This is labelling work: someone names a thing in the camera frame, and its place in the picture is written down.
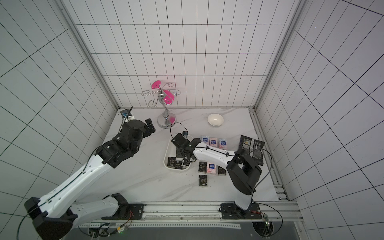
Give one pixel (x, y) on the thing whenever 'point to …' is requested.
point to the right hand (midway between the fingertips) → (176, 154)
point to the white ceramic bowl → (215, 119)
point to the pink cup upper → (156, 84)
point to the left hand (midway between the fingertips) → (142, 125)
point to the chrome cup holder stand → (167, 120)
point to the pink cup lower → (168, 98)
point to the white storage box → (170, 153)
